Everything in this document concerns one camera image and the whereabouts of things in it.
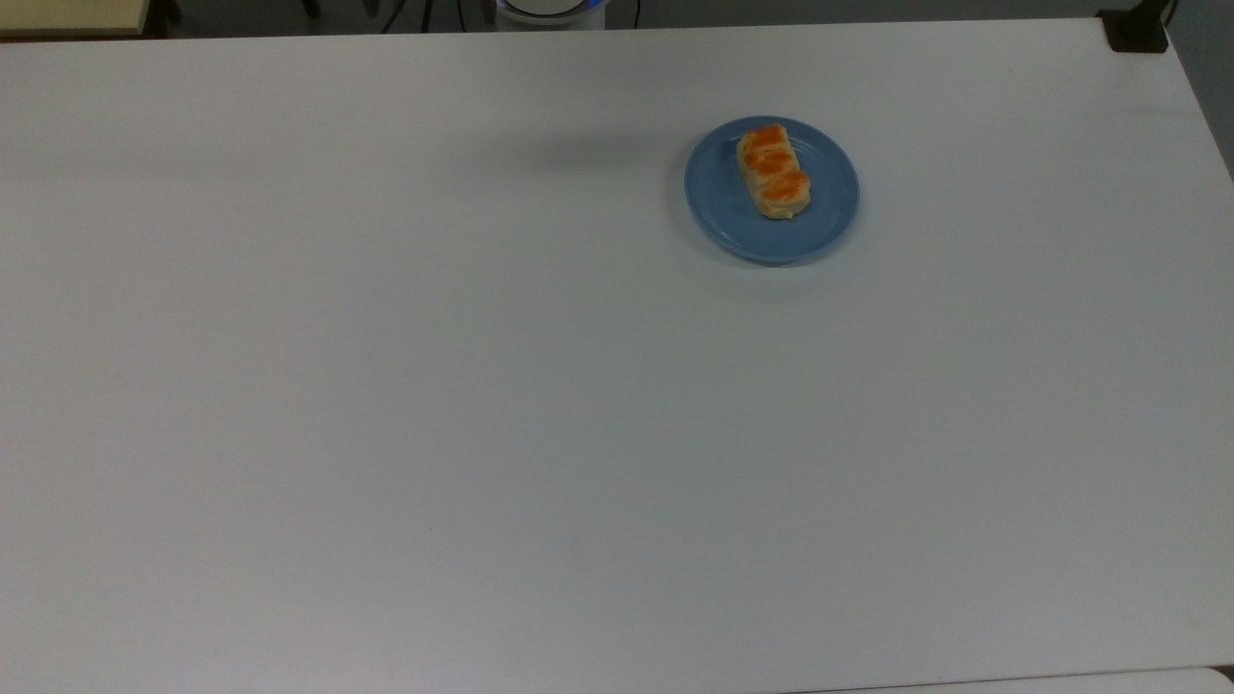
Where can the pale yellow side table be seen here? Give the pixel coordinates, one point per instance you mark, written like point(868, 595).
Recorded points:
point(67, 14)

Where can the orange glazed bread roll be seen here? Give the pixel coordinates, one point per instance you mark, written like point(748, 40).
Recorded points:
point(772, 175)

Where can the blue round plate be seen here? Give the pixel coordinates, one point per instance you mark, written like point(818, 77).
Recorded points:
point(821, 224)

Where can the black clamp pole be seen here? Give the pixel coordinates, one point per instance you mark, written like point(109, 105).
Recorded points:
point(1136, 35)

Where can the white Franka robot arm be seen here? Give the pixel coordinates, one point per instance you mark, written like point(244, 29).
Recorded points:
point(549, 19)

